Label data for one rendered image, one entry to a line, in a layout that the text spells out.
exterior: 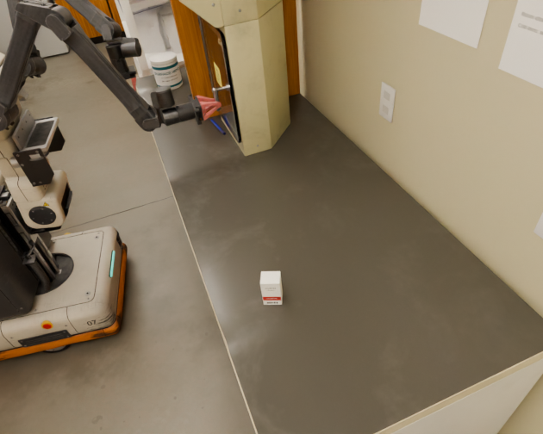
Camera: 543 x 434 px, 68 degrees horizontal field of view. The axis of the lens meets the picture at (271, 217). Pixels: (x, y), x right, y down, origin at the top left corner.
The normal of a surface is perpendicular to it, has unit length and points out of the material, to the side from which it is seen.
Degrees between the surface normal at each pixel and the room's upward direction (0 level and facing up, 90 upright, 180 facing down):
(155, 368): 0
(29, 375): 0
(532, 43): 90
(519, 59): 90
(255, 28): 90
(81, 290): 0
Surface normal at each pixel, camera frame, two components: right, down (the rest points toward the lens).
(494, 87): -0.93, 0.31
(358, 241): -0.09, -0.73
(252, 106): 0.37, 0.60
